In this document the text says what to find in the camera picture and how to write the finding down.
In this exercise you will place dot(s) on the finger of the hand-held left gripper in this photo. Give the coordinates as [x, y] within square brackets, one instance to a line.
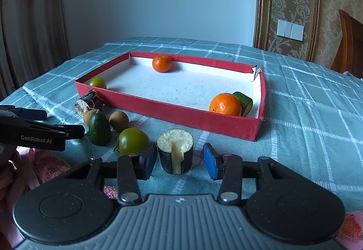
[56, 130]
[31, 114]

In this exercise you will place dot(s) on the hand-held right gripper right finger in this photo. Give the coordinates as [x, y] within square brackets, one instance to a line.
[210, 160]

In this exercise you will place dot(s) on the wooden headboard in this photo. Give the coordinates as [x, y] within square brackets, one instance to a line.
[350, 48]

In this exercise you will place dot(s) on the green tomato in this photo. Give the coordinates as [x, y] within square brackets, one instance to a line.
[133, 141]
[97, 82]

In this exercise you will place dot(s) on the green cucumber piece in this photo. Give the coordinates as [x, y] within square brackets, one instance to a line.
[245, 101]

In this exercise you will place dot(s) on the brown longan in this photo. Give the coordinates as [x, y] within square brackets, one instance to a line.
[88, 116]
[119, 121]

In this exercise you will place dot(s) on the small orange mandarin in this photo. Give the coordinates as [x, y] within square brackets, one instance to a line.
[162, 64]

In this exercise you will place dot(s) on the red cardboard box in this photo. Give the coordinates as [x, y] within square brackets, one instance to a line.
[198, 121]

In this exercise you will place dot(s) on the pink towel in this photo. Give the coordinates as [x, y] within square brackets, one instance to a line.
[48, 162]

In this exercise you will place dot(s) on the ornate gold wall frame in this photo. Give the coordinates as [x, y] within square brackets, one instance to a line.
[261, 12]

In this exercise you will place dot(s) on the green avocado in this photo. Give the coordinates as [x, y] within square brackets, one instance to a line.
[99, 131]

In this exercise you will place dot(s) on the patterned beige curtain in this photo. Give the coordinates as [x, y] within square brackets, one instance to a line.
[28, 26]

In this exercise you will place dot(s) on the person's left hand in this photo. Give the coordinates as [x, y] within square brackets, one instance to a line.
[5, 182]

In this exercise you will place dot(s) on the large orange mandarin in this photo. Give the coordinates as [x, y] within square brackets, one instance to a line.
[225, 104]

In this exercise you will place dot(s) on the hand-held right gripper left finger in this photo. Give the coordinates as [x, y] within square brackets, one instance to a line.
[147, 163]

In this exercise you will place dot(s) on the white wall switch panel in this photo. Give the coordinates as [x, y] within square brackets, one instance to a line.
[290, 29]

